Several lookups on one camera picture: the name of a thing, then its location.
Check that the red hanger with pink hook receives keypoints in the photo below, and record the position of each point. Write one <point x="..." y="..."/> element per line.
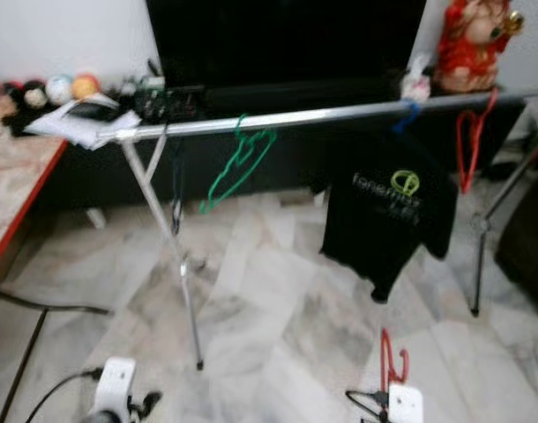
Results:
<point x="385" y="357"/>

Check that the black television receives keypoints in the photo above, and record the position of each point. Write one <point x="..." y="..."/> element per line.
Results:
<point x="287" y="40"/>

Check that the brown sofa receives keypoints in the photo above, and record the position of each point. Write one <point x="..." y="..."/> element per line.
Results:
<point x="525" y="247"/>

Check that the red edged marble table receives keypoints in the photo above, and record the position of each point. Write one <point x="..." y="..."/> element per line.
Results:
<point x="22" y="194"/>

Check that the brown plush toy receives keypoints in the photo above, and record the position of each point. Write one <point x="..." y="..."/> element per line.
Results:
<point x="3" y="107"/>

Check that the orange round plush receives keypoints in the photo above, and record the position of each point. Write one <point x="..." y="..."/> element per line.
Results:
<point x="85" y="86"/>

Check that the black fonemax logo shirt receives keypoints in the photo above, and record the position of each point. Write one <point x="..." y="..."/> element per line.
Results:
<point x="384" y="220"/>

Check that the black tv console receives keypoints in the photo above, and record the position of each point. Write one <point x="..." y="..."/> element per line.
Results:
<point x="295" y="167"/>

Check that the blue plastic hanger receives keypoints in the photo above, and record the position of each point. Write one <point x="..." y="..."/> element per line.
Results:
<point x="406" y="117"/>

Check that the green circuit board gadget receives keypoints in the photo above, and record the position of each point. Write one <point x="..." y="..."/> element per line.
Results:
<point x="154" y="101"/>

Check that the white blue round plush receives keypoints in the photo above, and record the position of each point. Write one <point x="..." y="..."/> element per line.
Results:
<point x="59" y="90"/>

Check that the silver metal clothes rack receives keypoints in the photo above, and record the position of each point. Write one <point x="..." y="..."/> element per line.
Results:
<point x="304" y="115"/>

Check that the black soundbar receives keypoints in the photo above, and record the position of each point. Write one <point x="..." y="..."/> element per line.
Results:
<point x="295" y="95"/>

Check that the dark brown metal leg frame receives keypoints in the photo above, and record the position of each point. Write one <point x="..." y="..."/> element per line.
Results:
<point x="48" y="306"/>

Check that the white paper stack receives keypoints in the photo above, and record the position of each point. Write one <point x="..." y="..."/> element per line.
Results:
<point x="79" y="128"/>

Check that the red laughing buddha statue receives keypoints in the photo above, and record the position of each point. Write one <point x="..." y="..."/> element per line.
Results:
<point x="472" y="44"/>

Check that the white pink tissue pack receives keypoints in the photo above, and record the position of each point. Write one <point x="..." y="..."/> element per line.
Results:
<point x="416" y="81"/>

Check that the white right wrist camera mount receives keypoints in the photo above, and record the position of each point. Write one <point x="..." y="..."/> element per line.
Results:
<point x="407" y="404"/>

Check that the black wallet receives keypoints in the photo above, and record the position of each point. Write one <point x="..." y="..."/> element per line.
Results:
<point x="94" y="110"/>

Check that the small black electronic box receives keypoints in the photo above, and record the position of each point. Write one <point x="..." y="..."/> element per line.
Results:
<point x="190" y="99"/>

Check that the green plastic hanger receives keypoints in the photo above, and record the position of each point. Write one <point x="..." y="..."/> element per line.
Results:
<point x="220" y="187"/>

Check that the black mouse plush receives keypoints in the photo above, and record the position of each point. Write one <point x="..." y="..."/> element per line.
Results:
<point x="33" y="95"/>

